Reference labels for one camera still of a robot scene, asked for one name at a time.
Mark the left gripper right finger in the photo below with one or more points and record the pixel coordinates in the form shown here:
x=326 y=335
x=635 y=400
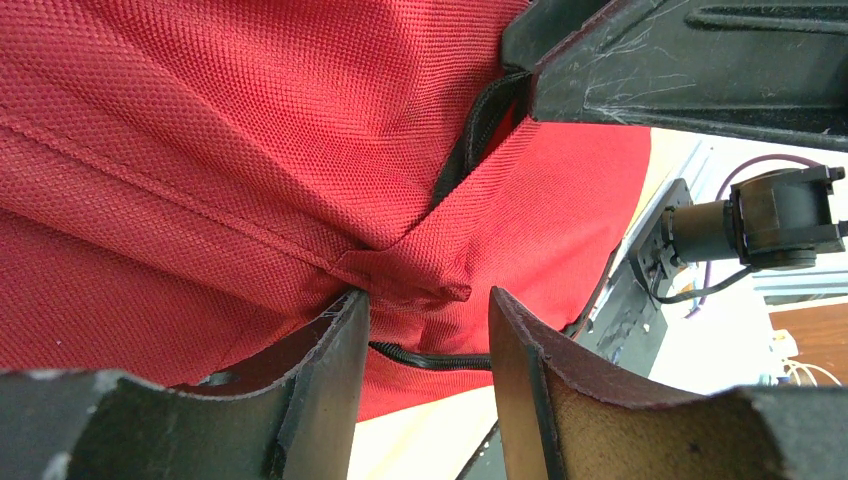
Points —
x=566 y=413

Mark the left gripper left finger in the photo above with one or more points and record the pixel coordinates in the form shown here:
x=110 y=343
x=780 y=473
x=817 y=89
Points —
x=287 y=412

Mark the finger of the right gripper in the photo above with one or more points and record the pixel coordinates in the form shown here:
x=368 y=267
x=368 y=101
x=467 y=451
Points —
x=769 y=71
x=547 y=29

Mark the red student backpack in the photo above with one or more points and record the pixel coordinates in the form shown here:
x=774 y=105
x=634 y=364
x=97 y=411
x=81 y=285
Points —
x=184 y=183

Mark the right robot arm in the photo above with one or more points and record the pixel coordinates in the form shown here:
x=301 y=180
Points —
x=778 y=220

